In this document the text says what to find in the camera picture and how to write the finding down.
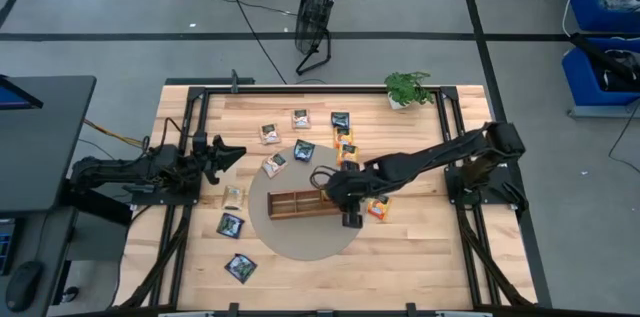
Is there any long black floor cable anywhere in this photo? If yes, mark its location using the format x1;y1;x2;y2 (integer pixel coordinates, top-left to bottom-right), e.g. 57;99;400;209
219;0;289;85

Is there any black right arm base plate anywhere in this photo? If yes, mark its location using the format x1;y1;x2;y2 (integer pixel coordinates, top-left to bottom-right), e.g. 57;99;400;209
443;164;519;207

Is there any peach tea packet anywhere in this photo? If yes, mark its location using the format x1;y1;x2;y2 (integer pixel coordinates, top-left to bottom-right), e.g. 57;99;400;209
258;123;282;146
261;152;289;179
291;108;312;130

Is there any wooden tea organizer box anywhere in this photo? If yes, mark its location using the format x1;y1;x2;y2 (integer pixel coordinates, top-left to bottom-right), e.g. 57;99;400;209
267;188;346;221

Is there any black desk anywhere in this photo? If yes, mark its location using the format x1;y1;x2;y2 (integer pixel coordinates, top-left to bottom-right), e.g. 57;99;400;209
0;75;98;216

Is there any black computer mouse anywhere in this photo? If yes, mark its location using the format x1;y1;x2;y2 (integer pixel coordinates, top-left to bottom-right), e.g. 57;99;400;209
4;260;45;313

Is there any green plant in white pot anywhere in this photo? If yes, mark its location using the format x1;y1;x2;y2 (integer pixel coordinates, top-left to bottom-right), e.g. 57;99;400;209
383;71;435;111

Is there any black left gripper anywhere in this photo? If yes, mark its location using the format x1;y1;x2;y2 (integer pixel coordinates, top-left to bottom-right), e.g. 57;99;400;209
185;135;247;186

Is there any round grey table mat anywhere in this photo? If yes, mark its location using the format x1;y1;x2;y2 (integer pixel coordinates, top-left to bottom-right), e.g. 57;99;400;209
247;143;362;262

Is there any black floor fan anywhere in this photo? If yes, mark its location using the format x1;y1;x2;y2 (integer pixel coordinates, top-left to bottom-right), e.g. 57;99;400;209
293;0;339;77

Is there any computer monitor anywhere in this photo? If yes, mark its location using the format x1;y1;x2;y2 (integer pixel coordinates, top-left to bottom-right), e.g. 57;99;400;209
0;74;45;111

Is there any yellow cable bundle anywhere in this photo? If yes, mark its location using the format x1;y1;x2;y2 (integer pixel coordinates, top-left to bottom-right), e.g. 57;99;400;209
82;117;146;149

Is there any black aluminium rig frame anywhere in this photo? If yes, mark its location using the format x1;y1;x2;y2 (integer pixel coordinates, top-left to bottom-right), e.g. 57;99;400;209
114;84;539;317

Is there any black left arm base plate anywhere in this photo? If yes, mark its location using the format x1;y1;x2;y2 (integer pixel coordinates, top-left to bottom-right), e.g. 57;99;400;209
130;186;201;207

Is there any blue storage bin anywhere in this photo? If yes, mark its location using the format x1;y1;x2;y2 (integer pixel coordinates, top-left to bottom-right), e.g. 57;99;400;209
569;0;640;33
561;36;640;107

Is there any black keyboard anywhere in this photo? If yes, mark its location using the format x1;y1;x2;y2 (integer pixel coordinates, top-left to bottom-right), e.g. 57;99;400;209
0;217;17;277

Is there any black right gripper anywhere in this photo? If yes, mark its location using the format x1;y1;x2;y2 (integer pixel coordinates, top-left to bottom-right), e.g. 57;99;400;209
323;170;374;230

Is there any tan foil tea packet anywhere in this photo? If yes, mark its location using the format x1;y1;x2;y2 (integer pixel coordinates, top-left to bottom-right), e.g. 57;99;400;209
221;185;246;211

